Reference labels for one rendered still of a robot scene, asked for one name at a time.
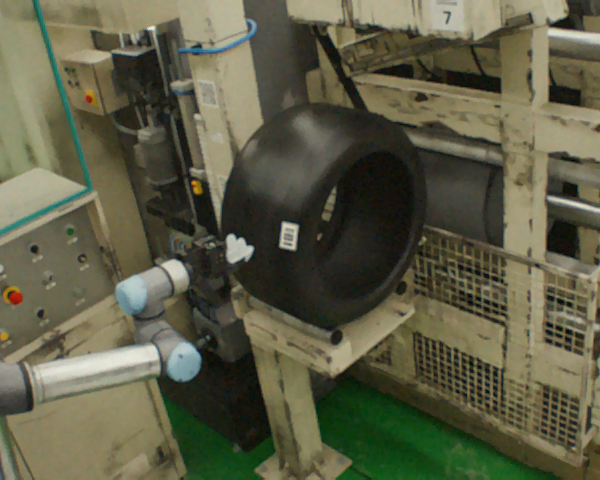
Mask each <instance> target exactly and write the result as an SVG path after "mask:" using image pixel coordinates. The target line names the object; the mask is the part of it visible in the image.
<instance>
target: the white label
mask: <svg viewBox="0 0 600 480"><path fill-rule="evenodd" d="M297 232H298V226H297V225H292V224H287V223H283V224H282V232H281V241H280V247H282V248H287V249H291V250H295V248H296V240H297Z"/></svg>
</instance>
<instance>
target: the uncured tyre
mask: <svg viewBox="0 0 600 480"><path fill-rule="evenodd" d="M335 186H336V197H335V203H334V207H333V211H332V214H331V217H330V220H329V223H328V226H327V228H326V230H325V232H324V233H323V235H322V237H321V238H319V240H318V241H317V233H318V228H319V222H321V218H322V215H323V212H324V209H325V206H326V204H327V201H328V199H329V197H330V195H331V193H332V191H333V189H334V188H335ZM426 209H427V185H426V177H425V173H424V169H423V166H422V165H421V162H420V160H419V157H418V155H417V152H416V150H415V147H414V145H413V143H412V141H411V140H410V138H409V137H408V135H407V134H406V133H405V132H404V130H403V129H402V128H400V127H399V126H398V125H397V124H395V123H394V122H392V121H390V120H389V119H387V118H385V117H384V116H382V115H379V114H376V113H372V112H367V111H362V110H359V109H357V108H352V107H346V106H341V105H336V104H331V103H324V102H309V103H303V104H298V105H294V106H291V107H288V108H286V109H284V110H281V111H280V112H278V113H276V114H275V115H273V116H272V117H270V118H269V119H268V120H266V121H265V122H264V123H263V124H262V125H261V126H260V127H259V128H258V129H257V130H256V131H255V132H254V133H253V135H252V137H251V138H250V139H248V141H247V142H246V143H245V145H244V146H243V148H242V149H241V151H240V153H239V154H238V156H237V158H236V160H235V162H234V164H233V166H232V169H231V171H230V174H229V176H228V179H227V182H226V186H225V189H224V193H223V198H222V204H221V212H220V236H221V243H223V242H225V241H226V239H227V237H228V236H229V235H234V236H235V238H236V241H238V240H239V239H243V240H244V242H245V245H246V247H248V246H251V247H253V252H252V254H251V255H250V257H249V258H248V260H247V261H246V262H245V264H244V265H243V266H242V267H241V268H240V269H238V270H237V271H234V272H232V274H233V276H234V277H235V279H236V280H237V281H238V283H239V284H240V286H241V287H242V288H243V289H244V290H245V291H246V292H247V293H248V294H249V295H250V296H252V297H253V298H255V299H256V300H257V299H258V301H259V300H260V302H262V301H263V303H264V302H265V304H266V303H267V305H269V306H271V307H273V308H275V309H277V310H279V311H282V312H284V313H286V314H288V315H290V316H292V317H294V318H296V319H298V320H300V321H307V322H309V323H312V324H311V325H313V324H315V325H318V326H340V325H344V324H347V323H350V322H353V321H355V320H357V319H359V318H360V317H362V316H364V315H365V314H367V313H368V312H370V311H372V310H373V309H375V308H376V307H377V306H379V305H380V304H381V303H382V302H383V301H384V300H385V299H386V298H387V297H388V296H389V295H390V294H391V293H393V292H394V291H395V289H396V288H397V287H398V284H399V283H400V282H401V280H402V279H403V277H404V275H405V274H406V272H407V270H408V269H409V267H410V265H411V263H412V261H413V258H414V256H415V254H416V251H417V249H418V246H419V243H420V240H421V236H422V233H423V229H424V224H425V218H426ZM283 223H287V224H292V225H297V226H298V232H297V240H296V248H295V250H291V249H287V248H282V247H280V241H281V232H282V224H283ZM316 242H317V243H316Z"/></svg>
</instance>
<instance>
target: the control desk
mask: <svg viewBox="0 0 600 480"><path fill-rule="evenodd" d="M123 281H124V279H123V276H122V273H121V269H120V266H119V263H118V260H117V257H116V254H115V250H114V247H113V241H112V238H111V235H110V231H109V228H108V225H107V222H106V219H105V216H104V212H103V209H102V206H101V203H100V200H99V197H98V193H97V192H95V191H90V192H88V193H86V194H84V195H82V196H80V197H78V198H76V199H74V200H71V201H69V202H67V203H65V204H63V205H61V206H60V207H57V208H55V209H53V210H51V211H49V212H47V213H45V214H42V215H40V216H39V217H37V218H35V219H33V220H30V221H28V222H26V223H24V224H23V225H21V226H19V227H16V228H14V229H12V230H10V231H8V232H7V233H4V234H2V235H0V354H1V356H2V358H3V359H4V361H5V363H10V364H13V363H19V362H24V361H25V362H27V364H29V365H35V364H40V363H43V362H53V361H58V360H62V359H66V358H71V357H76V356H81V355H85V354H90V353H94V352H95V353H99V352H104V351H108V350H113V349H117V348H122V347H127V346H132V345H137V344H136V340H135V329H134V323H133V320H132V317H131V315H128V314H126V313H125V312H124V311H123V310H122V309H121V307H120V305H119V301H118V300H117V297H116V289H117V286H118V284H119V283H121V282H123ZM6 418H7V422H8V426H9V430H10V435H11V438H12V441H13V444H14V449H15V453H16V457H17V461H18V466H19V471H20V475H21V477H22V478H25V479H26V480H184V477H183V475H184V474H186V473H187V471H186V468H185V466H184V463H183V460H182V456H181V453H180V450H179V447H178V444H177V441H176V437H175V434H174V431H173V430H172V429H171V426H170V423H169V419H168V416H167V413H166V410H165V407H164V404H163V400H162V397H161V394H160V391H159V388H158V385H157V381H156V378H153V379H149V380H145V381H141V382H137V383H132V384H129V385H125V386H122V385H121V386H117V387H113V388H108V389H104V390H100V391H97V392H93V393H89V394H84V395H82V394H80V395H77V396H73V397H69V398H65V399H60V400H57V401H53V402H45V403H41V404H39V405H38V406H37V407H36V408H35V410H34V411H32V412H29V413H21V414H16V415H11V416H6Z"/></svg>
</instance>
